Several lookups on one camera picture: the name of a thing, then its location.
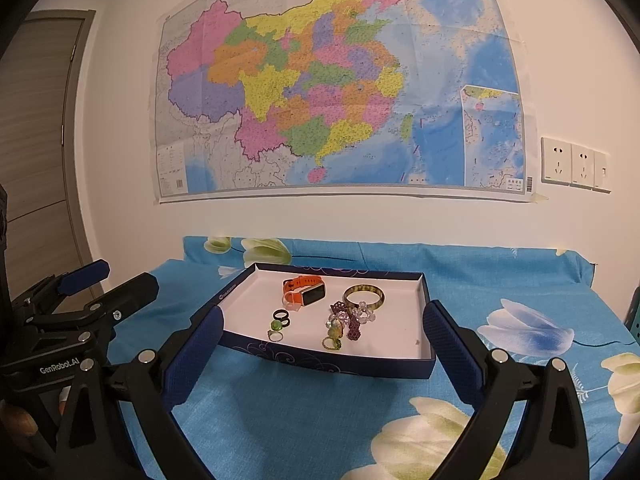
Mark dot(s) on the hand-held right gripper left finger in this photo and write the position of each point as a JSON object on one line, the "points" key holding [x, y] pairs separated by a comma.
{"points": [[200, 355]]}

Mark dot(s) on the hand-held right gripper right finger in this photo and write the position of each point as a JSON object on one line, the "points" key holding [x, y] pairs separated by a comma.
{"points": [[450, 355]]}

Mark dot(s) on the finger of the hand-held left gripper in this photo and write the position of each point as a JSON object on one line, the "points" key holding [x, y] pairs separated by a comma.
{"points": [[82, 275], [130, 292]]}

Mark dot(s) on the dark blue cardboard box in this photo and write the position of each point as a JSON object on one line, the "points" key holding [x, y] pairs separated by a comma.
{"points": [[400, 320]]}

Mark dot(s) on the pink translucent clip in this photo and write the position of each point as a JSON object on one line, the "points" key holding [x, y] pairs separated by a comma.
{"points": [[289, 304]]}

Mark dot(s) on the amber bangle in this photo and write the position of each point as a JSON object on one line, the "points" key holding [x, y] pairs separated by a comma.
{"points": [[350, 290]]}

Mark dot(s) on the orange smart watch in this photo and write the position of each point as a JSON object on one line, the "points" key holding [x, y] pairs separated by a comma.
{"points": [[305, 292]]}

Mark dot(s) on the person's left hand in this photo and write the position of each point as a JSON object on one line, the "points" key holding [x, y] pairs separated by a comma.
{"points": [[17, 422]]}

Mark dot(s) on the blue floral cloth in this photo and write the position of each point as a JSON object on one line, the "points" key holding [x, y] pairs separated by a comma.
{"points": [[300, 420]]}

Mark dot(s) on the grey wooden door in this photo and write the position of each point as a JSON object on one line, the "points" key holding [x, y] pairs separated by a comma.
{"points": [[40, 135]]}

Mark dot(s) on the white wall socket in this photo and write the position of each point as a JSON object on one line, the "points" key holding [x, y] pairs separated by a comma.
{"points": [[556, 160], [583, 166]]}

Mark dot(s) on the white wall switch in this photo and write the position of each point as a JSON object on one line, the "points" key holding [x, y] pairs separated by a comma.
{"points": [[602, 172]]}

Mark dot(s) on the colourful wall map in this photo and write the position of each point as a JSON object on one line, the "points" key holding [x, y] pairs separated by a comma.
{"points": [[340, 85]]}

